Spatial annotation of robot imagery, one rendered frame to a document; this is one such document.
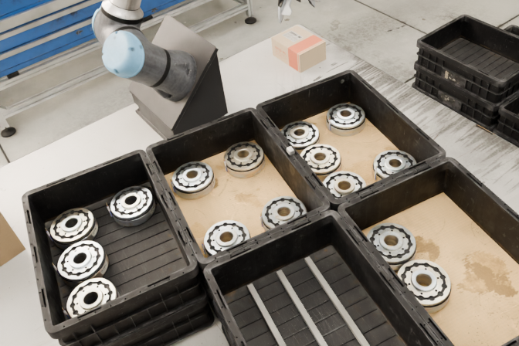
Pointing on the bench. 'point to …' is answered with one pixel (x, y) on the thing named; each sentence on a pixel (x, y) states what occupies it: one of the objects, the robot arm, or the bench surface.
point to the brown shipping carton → (8, 242)
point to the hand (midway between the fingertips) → (296, 15)
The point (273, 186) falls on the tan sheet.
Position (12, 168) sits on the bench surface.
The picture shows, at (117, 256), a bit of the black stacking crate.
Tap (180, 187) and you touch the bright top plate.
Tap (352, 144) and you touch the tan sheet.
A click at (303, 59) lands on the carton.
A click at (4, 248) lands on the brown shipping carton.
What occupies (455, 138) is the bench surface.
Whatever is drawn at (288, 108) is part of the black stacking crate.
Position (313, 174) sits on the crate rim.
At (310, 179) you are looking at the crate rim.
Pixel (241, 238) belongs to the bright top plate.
